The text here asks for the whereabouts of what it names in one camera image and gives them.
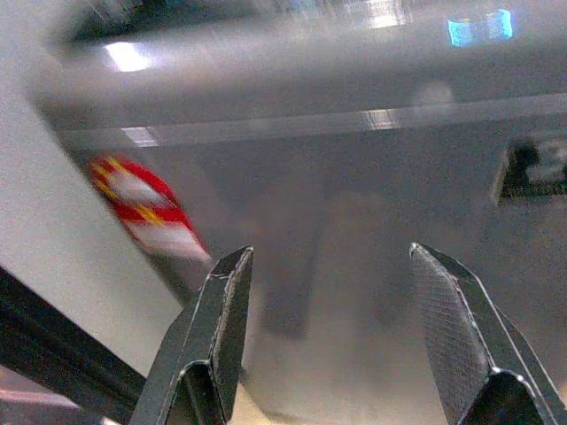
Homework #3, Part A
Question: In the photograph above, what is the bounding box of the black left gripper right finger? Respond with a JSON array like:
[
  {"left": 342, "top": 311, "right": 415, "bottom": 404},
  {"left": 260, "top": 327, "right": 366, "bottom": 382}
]
[{"left": 408, "top": 242, "right": 567, "bottom": 425}]

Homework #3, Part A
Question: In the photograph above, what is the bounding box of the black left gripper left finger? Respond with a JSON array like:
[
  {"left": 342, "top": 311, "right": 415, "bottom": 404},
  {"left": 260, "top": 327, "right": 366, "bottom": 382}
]
[{"left": 128, "top": 245, "right": 255, "bottom": 425}]

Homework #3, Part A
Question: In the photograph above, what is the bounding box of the grey top-load washing machine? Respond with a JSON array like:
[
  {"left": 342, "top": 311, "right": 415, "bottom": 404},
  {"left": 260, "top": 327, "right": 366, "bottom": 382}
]
[{"left": 39, "top": 0, "right": 567, "bottom": 425}]

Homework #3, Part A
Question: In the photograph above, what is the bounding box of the red round washer sticker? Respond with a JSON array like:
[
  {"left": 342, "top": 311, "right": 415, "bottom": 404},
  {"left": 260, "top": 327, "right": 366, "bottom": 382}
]
[{"left": 86, "top": 152, "right": 214, "bottom": 278}]

